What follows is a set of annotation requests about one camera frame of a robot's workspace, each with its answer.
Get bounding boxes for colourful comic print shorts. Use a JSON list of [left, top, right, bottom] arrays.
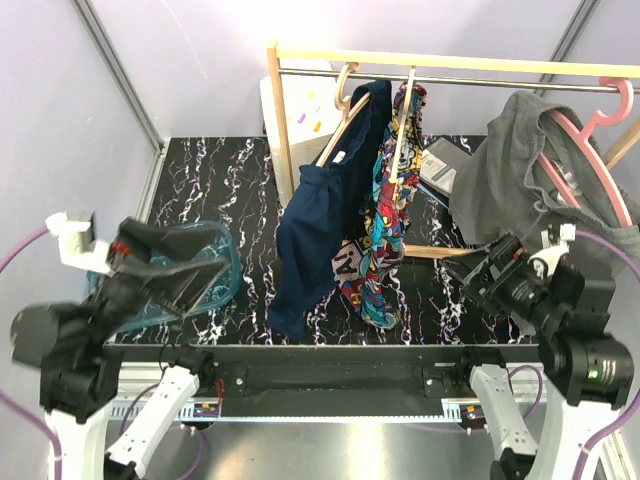
[[332, 82, 428, 329]]

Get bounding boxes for grey shorts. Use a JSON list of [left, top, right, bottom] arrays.
[[449, 91, 639, 260]]

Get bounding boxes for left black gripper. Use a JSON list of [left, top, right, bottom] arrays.
[[85, 213, 232, 344]]

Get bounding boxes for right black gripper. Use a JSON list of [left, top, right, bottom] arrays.
[[441, 228, 566, 327]]

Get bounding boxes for metal clothes rail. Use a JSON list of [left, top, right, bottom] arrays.
[[279, 68, 618, 93]]

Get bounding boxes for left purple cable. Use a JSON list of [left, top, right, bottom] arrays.
[[0, 227, 66, 480]]

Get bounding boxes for beige hanger of comic shorts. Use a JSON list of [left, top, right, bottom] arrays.
[[389, 65, 417, 184]]

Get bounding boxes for wooden clothes rack frame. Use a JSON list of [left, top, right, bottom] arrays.
[[265, 40, 640, 260]]

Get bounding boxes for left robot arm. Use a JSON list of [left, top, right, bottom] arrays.
[[10, 212, 236, 479]]

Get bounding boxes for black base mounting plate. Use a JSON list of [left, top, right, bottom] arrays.
[[99, 342, 556, 421]]

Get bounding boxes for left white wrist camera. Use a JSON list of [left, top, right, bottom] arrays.
[[45, 212, 114, 276]]

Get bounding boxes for navy blue shorts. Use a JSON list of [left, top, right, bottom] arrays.
[[267, 80, 392, 342]]

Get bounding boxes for white box with stickers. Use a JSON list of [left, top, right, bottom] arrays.
[[260, 59, 342, 206]]

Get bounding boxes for pink plastic hanger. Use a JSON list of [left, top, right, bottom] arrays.
[[548, 77, 634, 227]]

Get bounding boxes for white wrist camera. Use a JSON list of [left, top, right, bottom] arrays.
[[45, 212, 114, 276], [528, 223, 576, 280]]

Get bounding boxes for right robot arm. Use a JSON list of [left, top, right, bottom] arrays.
[[443, 224, 639, 479]]

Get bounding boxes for grey booklet with label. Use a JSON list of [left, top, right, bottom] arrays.
[[420, 138, 471, 196]]

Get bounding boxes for beige hanger of navy shorts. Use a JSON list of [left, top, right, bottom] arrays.
[[316, 62, 371, 167]]

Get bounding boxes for blue transparent plastic bin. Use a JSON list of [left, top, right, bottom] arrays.
[[89, 221, 241, 332]]

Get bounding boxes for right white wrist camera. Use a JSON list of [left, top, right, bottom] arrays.
[[528, 223, 576, 280]]

